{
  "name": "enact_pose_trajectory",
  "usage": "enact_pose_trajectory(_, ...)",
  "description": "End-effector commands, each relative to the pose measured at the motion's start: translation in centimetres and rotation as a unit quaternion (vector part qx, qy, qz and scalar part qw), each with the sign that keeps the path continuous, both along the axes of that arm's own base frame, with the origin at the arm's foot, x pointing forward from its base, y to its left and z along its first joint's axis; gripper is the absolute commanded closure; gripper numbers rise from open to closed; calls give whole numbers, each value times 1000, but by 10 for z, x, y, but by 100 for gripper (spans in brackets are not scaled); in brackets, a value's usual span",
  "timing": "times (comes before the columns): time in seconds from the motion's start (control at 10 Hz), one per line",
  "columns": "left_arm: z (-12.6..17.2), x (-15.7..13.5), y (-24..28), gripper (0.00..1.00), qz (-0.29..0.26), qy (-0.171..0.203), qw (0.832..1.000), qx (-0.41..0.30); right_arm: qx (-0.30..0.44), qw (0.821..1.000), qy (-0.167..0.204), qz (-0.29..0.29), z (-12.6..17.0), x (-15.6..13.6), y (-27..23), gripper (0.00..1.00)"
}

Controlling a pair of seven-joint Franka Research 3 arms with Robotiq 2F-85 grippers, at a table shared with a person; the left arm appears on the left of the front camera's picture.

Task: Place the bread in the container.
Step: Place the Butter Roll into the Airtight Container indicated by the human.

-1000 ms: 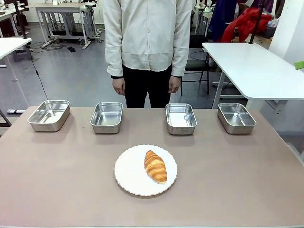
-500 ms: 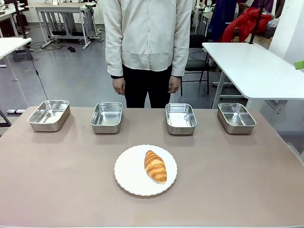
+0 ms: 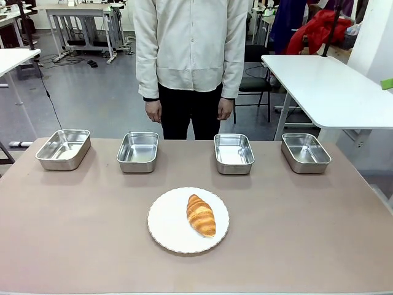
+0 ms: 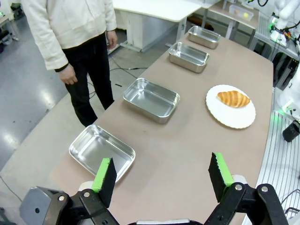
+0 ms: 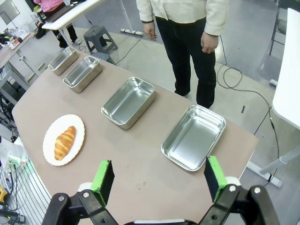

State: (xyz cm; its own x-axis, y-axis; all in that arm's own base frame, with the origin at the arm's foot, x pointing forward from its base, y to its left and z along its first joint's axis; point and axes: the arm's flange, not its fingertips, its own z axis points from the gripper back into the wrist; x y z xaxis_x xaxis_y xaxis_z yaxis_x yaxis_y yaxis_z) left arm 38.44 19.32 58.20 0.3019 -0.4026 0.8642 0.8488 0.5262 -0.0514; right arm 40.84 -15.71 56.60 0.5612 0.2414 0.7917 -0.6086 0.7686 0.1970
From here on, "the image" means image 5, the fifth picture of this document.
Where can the croissant bread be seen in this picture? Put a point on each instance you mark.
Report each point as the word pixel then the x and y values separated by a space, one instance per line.
pixel 65 143

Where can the person in pink top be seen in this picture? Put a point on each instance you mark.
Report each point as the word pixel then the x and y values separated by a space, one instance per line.
pixel 58 16

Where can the white power strip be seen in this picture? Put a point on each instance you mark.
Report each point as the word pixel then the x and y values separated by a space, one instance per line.
pixel 131 32

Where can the wooden workbench with clutter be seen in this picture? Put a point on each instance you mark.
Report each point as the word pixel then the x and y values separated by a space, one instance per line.
pixel 12 47

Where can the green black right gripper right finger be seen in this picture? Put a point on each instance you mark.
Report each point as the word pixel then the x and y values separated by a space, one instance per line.
pixel 216 178

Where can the white side table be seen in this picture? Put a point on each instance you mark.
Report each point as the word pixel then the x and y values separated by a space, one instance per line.
pixel 287 68

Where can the person's right hand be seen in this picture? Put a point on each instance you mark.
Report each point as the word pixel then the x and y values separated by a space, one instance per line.
pixel 150 32

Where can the grey plastic stool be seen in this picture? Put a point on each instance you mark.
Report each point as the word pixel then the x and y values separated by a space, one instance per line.
pixel 100 39

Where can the person's left hand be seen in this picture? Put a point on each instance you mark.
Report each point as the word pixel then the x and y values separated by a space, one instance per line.
pixel 208 43

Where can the small deep steel container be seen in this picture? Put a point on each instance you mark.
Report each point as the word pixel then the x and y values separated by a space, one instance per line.
pixel 63 60

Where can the medium steel container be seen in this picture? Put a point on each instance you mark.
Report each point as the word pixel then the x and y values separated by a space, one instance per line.
pixel 128 103

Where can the white scalloped plate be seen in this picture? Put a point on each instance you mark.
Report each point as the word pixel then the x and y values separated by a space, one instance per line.
pixel 63 140

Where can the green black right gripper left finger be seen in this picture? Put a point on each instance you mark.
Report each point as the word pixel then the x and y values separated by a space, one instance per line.
pixel 102 179

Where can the white table leg foot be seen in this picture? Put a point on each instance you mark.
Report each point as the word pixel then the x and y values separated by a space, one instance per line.
pixel 263 172

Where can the white desk with legs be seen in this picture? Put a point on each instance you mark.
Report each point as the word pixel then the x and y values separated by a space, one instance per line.
pixel 70 16

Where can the black folding chair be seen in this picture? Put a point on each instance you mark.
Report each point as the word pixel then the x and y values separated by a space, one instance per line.
pixel 278 28

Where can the person in cream jacket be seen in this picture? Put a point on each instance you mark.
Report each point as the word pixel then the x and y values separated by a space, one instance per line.
pixel 187 42

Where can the large shallow steel tray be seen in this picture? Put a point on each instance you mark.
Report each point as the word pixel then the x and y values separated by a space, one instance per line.
pixel 193 137

